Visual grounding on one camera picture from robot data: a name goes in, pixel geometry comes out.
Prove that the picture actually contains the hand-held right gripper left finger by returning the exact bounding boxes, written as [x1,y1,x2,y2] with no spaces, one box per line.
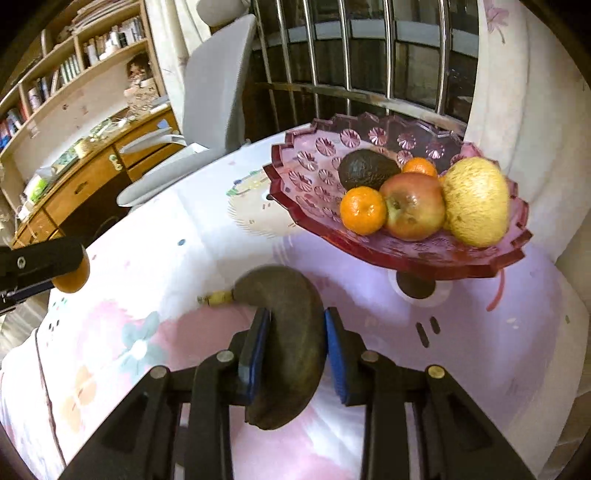
[60,307,273,480]

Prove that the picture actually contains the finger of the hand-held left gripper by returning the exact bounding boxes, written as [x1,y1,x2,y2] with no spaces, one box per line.
[0,277,57,315]
[0,237,85,289]

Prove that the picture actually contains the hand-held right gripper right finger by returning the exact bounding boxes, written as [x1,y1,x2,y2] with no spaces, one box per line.
[323,307,539,480]

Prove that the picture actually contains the overripe dark banana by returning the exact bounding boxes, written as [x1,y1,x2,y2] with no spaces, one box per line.
[198,265,326,431]

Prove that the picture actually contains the red apple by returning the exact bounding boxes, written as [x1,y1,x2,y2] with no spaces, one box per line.
[379,172,447,241]

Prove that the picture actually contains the purple glass fruit bowl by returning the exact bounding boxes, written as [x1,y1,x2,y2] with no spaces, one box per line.
[263,113,532,301]

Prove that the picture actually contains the wooden desk with drawers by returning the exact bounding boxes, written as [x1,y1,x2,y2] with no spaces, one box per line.
[9,108,181,250]

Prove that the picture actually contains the cartoon printed tablecloth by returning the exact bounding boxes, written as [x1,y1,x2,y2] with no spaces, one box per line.
[0,122,583,480]

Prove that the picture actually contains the wooden bookshelf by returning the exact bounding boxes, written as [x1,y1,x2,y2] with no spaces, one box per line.
[0,0,169,208]

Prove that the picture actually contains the dark avocado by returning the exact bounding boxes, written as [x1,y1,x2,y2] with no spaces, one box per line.
[338,148,402,192]

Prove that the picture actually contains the patterned cardboard box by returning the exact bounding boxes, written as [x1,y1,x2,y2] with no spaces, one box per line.
[126,78,160,114]

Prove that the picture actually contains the row of books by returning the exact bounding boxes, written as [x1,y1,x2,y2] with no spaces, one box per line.
[0,16,148,139]

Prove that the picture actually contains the grey office chair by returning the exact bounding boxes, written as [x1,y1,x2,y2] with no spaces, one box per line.
[116,0,259,207]

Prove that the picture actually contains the white floral curtain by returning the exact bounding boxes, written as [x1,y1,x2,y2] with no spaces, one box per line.
[462,0,591,273]
[145,0,208,139]

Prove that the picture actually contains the metal window grille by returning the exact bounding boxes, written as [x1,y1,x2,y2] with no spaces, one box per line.
[252,0,481,134]

